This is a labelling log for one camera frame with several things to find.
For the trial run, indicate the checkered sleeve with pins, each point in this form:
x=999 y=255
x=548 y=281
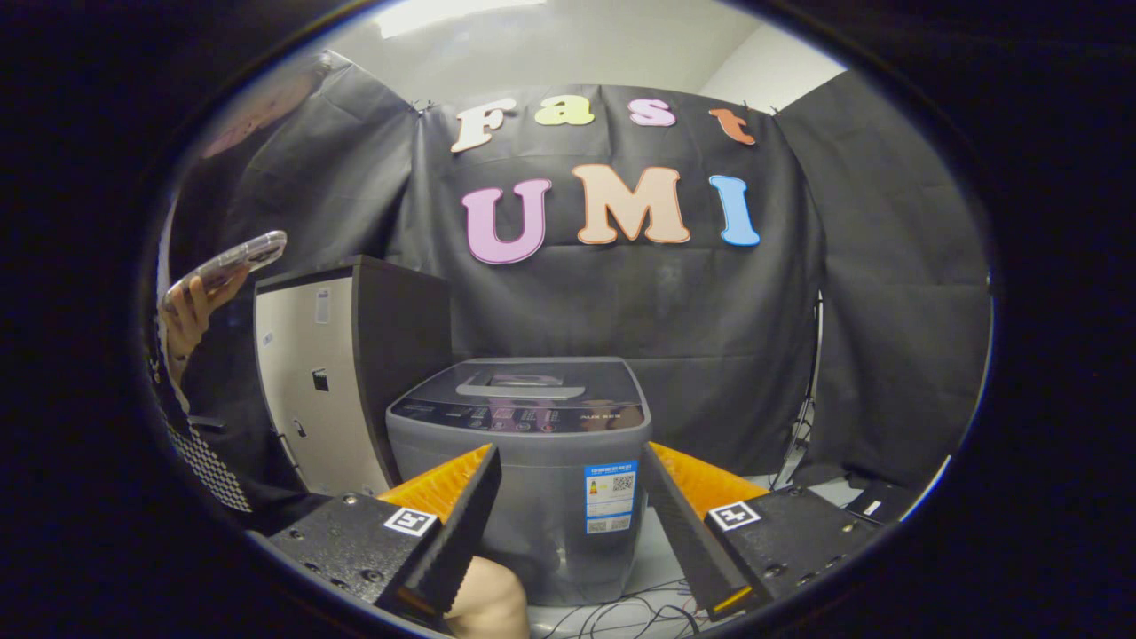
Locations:
x=209 y=461

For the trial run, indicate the smartphone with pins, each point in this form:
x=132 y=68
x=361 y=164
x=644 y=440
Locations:
x=226 y=259

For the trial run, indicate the black floor box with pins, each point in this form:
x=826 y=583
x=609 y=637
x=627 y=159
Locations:
x=874 y=506

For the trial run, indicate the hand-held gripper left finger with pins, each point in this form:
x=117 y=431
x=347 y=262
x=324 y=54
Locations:
x=461 y=528

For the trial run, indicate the black backdrop cloth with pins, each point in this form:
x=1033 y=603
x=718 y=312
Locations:
x=710 y=302

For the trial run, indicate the black light stand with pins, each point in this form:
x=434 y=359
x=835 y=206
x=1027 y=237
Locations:
x=803 y=399

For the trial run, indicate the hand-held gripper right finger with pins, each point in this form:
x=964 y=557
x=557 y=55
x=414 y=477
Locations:
x=683 y=528

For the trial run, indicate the person's knee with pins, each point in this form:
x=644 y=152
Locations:
x=486 y=603

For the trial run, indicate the grey washing machine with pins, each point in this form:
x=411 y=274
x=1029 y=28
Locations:
x=541 y=506

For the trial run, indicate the dark cabinet with cream door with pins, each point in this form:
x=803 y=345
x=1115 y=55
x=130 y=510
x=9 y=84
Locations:
x=311 y=390

